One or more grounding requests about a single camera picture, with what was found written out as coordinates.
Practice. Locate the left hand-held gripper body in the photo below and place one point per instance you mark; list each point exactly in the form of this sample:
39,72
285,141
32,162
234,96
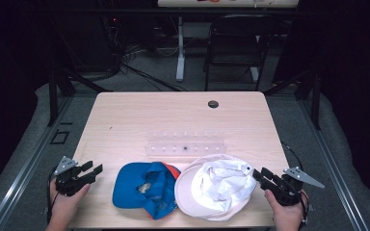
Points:
69,184

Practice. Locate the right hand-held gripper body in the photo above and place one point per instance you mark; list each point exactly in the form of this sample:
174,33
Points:
285,191

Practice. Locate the blue cap with orange trim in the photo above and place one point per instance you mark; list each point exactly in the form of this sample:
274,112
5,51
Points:
131,187

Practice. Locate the white cap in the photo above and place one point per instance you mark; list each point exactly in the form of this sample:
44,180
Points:
218,189

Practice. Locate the clear acrylic rack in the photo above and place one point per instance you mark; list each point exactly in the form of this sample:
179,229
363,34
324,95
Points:
186,148

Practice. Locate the person's right hand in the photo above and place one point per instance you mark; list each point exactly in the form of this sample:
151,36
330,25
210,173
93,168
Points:
285,213

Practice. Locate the person's left hand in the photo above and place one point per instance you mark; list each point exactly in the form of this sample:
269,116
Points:
63,207

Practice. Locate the dark round table grommet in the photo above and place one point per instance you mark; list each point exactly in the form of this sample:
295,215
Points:
213,104

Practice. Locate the black folding chair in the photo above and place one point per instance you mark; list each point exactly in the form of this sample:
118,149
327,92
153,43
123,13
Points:
237,48

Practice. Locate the white desk leg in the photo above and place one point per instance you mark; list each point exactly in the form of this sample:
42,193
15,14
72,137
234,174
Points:
180,57

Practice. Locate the aluminium floor rail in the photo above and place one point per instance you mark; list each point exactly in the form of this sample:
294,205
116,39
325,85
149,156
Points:
22,176
334,166

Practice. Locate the black metal frame post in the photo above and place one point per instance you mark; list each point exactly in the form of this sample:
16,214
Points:
316,102
53,99

